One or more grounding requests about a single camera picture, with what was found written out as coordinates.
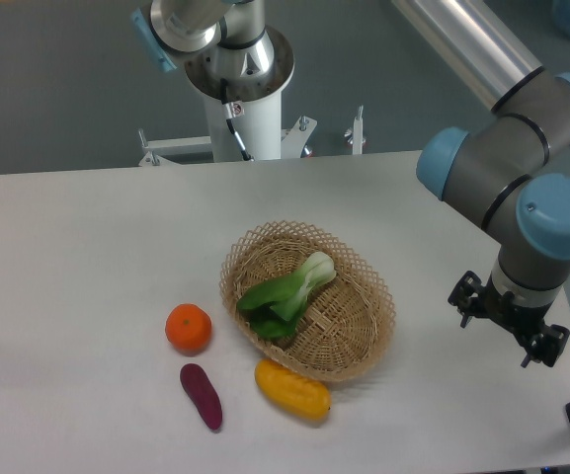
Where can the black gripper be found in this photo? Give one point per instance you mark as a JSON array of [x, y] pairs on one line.
[[543, 344]]

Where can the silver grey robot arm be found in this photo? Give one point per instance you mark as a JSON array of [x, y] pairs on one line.
[[494, 178]]

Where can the woven wicker basket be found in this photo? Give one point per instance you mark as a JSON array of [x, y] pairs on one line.
[[349, 321]]

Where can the yellow corn cob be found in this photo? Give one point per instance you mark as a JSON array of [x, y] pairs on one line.
[[294, 393]]

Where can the green bok choy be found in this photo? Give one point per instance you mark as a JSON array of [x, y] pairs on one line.
[[275, 306]]

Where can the purple sweet potato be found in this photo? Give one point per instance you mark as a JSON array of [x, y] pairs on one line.
[[200, 390]]

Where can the orange tangerine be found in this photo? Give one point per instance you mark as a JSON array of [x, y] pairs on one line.
[[188, 328]]

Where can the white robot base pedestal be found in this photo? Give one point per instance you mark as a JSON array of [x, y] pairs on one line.
[[241, 90]]

